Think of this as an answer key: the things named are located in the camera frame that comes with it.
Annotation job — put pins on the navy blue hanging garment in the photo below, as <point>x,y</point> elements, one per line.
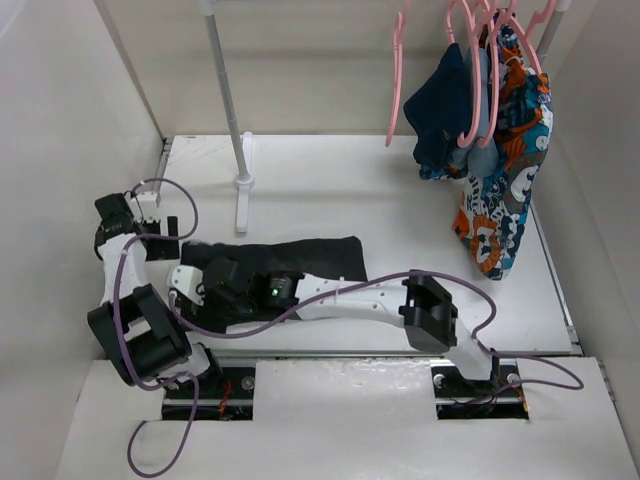
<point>440,110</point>

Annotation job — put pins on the patterned orange teal garment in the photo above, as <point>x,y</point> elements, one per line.
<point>493,211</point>

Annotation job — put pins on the metal rail strip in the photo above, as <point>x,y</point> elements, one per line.
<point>320,355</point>

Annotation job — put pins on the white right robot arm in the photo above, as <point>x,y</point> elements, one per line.
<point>414,301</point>

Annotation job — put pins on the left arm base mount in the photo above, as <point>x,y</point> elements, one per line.
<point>228,399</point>

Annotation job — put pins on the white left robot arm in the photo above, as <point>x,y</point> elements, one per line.
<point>137,331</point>

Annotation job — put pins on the silver rack left pole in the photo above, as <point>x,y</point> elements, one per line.
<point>208,8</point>

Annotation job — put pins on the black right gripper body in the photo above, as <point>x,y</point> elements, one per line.
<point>220,304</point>

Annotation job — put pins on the grey blue hanging garment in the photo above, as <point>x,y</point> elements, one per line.
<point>474,159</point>

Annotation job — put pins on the pink hanger with patterned garment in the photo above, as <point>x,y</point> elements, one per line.
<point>524,34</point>

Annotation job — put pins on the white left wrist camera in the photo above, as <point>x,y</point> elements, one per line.
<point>148,205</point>

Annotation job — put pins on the black trousers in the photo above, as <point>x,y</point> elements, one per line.
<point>322,257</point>

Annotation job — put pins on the silver rack right pole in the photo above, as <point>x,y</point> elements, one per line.
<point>551,17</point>

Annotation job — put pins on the pink hanger with navy garment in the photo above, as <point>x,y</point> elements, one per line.
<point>480,15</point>

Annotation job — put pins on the silver rack pole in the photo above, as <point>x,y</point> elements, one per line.
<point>551,17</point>
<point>208,8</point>

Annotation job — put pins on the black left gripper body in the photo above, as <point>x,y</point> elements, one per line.
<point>153,228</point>

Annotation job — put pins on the white rack left foot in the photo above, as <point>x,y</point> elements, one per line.
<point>244,200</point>

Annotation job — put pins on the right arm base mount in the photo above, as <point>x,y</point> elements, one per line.
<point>457,398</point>

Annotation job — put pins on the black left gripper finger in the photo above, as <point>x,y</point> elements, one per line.
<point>172,226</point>
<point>161,249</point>

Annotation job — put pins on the empty pink hanger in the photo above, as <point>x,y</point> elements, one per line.
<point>397,61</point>

